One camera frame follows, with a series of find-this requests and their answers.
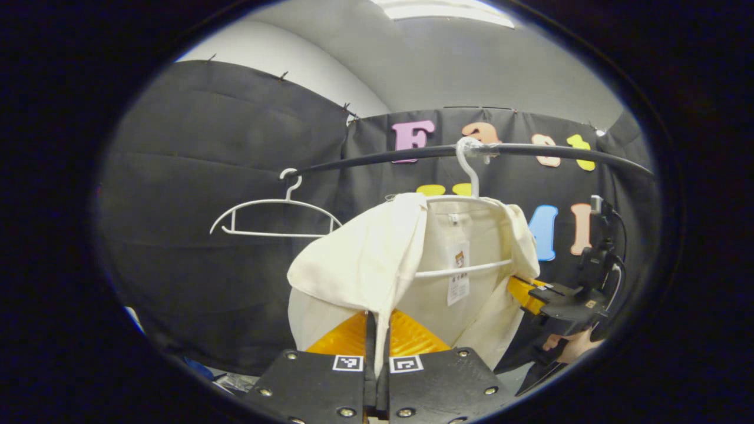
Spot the cream button shirt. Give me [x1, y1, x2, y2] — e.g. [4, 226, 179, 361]
[287, 193, 541, 372]

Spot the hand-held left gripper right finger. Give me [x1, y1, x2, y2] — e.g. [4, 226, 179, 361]
[377, 309, 519, 424]

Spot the black backdrop cloth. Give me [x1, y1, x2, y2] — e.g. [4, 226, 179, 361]
[97, 59, 660, 377]

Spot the ceiling light panel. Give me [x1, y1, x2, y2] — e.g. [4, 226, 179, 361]
[371, 0, 517, 29]

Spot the black clothes rack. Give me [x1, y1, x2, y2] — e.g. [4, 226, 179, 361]
[289, 143, 656, 181]

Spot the white clothes hanger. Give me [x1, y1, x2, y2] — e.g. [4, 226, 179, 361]
[412, 137, 517, 279]
[210, 168, 343, 239]

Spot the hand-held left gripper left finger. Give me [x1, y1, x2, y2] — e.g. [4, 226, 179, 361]
[244, 310, 378, 424]

